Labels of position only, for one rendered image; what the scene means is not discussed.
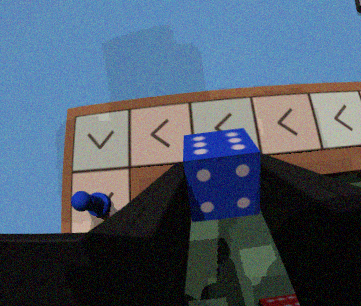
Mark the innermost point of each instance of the red die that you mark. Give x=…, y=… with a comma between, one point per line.
x=287, y=300

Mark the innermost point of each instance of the blue pawn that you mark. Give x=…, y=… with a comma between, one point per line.
x=98, y=204

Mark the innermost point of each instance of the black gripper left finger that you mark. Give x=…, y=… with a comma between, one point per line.
x=137, y=257

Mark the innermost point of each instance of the blue die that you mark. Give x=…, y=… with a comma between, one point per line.
x=222, y=170

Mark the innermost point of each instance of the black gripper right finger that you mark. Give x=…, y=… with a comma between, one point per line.
x=315, y=222

